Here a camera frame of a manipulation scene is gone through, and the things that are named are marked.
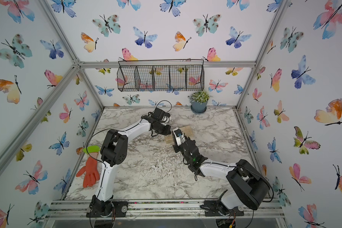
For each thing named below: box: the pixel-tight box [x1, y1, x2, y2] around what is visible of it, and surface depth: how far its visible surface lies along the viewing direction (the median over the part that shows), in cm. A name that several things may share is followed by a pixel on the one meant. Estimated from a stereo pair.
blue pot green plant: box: [187, 90, 210, 115], surface depth 110 cm
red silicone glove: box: [76, 152, 101, 189], surface depth 88 cm
